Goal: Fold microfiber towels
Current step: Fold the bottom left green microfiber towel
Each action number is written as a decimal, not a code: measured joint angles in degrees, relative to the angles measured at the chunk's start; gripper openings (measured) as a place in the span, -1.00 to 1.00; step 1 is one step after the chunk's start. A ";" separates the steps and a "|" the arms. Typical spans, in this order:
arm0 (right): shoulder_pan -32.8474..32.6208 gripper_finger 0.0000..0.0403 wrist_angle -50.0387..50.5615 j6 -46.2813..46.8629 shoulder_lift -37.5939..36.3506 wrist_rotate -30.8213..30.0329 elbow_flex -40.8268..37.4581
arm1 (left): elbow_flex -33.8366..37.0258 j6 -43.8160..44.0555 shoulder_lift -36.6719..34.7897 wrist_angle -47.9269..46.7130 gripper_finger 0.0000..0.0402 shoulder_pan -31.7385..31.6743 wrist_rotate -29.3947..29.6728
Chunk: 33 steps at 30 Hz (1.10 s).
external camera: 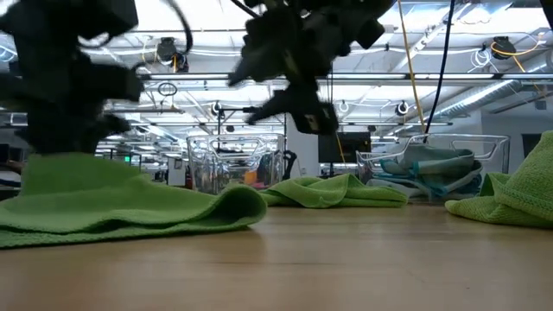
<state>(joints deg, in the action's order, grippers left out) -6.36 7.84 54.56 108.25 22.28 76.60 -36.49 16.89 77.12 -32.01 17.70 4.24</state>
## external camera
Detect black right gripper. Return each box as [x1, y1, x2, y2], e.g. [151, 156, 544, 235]
[226, 0, 397, 136]

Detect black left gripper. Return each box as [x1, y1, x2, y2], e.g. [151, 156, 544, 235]
[0, 38, 133, 156]

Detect green microfiber towel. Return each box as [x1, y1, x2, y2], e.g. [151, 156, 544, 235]
[258, 173, 410, 209]
[0, 153, 268, 251]
[444, 130, 553, 229]

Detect clear plastic bin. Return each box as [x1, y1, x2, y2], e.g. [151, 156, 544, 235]
[186, 133, 287, 195]
[356, 133, 511, 204]

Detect round black hanging device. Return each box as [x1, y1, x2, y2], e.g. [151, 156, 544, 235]
[490, 36, 518, 60]
[154, 36, 191, 73]

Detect black overhead rig frame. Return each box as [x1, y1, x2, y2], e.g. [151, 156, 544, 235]
[211, 101, 289, 139]

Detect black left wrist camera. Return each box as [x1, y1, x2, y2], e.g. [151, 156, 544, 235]
[88, 62, 146, 105]

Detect thin yellow cord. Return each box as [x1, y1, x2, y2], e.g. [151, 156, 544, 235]
[334, 131, 347, 168]

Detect black hanging cable loop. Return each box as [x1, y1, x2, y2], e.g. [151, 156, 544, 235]
[157, 81, 178, 98]

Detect black left wrist camera cable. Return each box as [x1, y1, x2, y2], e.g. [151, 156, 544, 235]
[77, 0, 194, 55]

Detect yellow cable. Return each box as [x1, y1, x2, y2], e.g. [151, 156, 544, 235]
[397, 0, 429, 136]

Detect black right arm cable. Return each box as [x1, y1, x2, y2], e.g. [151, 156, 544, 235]
[423, 0, 457, 143]

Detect dark wall panel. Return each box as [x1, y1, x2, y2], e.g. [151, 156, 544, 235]
[521, 133, 543, 157]

